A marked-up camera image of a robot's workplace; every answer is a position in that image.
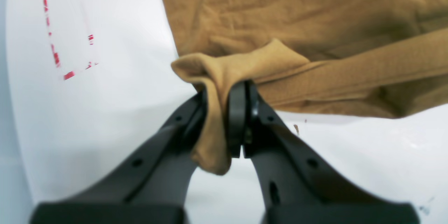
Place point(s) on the left gripper black image-right left finger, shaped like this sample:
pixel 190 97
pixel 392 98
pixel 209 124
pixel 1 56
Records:
pixel 148 187

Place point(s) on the left gripper black image-right right finger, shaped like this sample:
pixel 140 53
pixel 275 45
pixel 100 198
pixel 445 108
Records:
pixel 298 185

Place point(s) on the brown t-shirt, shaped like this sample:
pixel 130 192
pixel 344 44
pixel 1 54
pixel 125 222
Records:
pixel 363 58

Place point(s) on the red tape rectangle marking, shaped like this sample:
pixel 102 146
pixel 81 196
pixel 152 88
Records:
pixel 71 37

